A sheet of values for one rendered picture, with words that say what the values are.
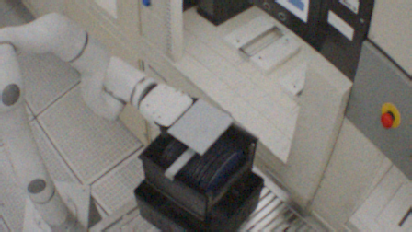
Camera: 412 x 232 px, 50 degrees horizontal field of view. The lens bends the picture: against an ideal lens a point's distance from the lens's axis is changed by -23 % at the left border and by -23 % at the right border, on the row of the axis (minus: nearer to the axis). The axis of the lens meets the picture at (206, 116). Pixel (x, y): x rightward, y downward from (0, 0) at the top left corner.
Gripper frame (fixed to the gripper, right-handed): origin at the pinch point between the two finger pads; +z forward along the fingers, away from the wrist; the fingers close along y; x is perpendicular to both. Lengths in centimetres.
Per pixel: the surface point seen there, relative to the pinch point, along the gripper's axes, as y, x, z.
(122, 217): 18, -47, -18
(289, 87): -49, -31, -1
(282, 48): -63, -31, -12
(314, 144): -18.1, -6.2, 23.8
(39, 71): -38, -121, -161
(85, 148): -20, -121, -92
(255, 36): -61, -31, -23
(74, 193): 24, -46, -37
